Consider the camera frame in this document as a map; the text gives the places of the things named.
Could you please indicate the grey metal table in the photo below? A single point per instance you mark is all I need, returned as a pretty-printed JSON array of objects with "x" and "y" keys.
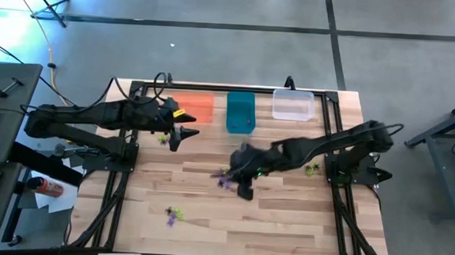
[{"x": 443, "y": 171}]

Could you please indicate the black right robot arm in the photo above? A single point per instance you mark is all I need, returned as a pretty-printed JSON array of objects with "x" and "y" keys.
[{"x": 338, "y": 142}]

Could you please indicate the yellow label tag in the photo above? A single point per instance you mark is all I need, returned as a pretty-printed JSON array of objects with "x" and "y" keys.
[{"x": 179, "y": 112}]

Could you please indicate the orange spray can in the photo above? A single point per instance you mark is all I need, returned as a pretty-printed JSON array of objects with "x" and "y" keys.
[{"x": 46, "y": 187}]

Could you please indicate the black light stand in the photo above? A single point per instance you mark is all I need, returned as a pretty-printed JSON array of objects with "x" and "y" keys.
[{"x": 48, "y": 5}]

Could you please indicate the white paper sheet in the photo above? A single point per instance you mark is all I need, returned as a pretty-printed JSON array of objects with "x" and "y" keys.
[{"x": 66, "y": 202}]

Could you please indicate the black table clamp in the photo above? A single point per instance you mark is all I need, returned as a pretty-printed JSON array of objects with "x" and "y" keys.
[
  {"x": 170, "y": 79},
  {"x": 289, "y": 83}
]

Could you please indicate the small toys at right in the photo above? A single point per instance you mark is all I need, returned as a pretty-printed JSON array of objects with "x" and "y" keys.
[{"x": 309, "y": 170}]

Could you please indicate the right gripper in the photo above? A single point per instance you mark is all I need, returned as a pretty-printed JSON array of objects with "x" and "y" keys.
[{"x": 264, "y": 161}]

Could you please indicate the black slanted beam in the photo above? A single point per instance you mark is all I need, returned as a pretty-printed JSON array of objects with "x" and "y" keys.
[{"x": 37, "y": 161}]

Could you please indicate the black aluminium table frame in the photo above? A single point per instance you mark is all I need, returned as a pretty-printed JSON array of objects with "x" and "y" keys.
[{"x": 332, "y": 96}]

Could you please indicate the teal plastic bin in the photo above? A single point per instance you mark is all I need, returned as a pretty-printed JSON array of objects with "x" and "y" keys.
[{"x": 241, "y": 105}]

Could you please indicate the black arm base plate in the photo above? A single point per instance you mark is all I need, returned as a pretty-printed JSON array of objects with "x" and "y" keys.
[
  {"x": 106, "y": 165},
  {"x": 331, "y": 178}
]

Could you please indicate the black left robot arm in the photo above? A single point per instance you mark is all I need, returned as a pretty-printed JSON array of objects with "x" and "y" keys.
[{"x": 97, "y": 112}]

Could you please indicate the clear plastic bin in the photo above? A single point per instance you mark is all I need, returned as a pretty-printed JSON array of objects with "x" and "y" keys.
[{"x": 294, "y": 105}]

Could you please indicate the orange plastic bin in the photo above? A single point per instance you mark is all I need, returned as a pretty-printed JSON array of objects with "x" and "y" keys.
[{"x": 201, "y": 103}]

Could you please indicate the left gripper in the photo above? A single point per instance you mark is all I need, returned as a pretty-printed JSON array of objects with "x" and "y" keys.
[{"x": 160, "y": 115}]

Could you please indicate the black caster wheel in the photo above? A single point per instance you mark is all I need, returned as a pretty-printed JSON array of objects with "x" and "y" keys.
[{"x": 15, "y": 241}]

